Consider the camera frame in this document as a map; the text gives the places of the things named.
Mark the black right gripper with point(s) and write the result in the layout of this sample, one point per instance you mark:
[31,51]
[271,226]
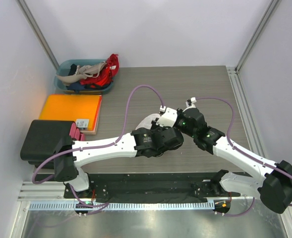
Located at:
[180,113]

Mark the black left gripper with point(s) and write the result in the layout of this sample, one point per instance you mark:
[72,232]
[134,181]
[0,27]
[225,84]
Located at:
[155,127]

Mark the white mesh laundry bag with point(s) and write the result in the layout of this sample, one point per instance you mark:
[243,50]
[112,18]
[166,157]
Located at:
[147,121]

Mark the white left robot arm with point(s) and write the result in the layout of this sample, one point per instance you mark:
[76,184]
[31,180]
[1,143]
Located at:
[141,142]

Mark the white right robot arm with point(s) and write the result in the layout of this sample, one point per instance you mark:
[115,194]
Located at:
[267,180]

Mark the white cup bra in basket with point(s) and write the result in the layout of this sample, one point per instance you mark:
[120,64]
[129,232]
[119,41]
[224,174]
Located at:
[83,72]

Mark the teal plastic laundry basket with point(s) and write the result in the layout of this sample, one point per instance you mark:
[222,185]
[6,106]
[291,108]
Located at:
[64,70]

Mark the bright red garment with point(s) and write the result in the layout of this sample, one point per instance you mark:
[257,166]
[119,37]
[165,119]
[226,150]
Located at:
[104,76]

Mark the black case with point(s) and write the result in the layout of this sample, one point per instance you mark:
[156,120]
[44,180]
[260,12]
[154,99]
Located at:
[48,137]

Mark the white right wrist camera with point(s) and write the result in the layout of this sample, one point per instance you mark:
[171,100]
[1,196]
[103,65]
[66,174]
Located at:
[190,103]

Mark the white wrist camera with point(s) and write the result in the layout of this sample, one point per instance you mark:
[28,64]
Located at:
[190,103]
[168,117]

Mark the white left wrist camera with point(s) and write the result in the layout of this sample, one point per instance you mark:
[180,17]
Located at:
[168,117]

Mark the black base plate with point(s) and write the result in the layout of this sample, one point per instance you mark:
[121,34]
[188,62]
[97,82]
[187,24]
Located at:
[153,188]

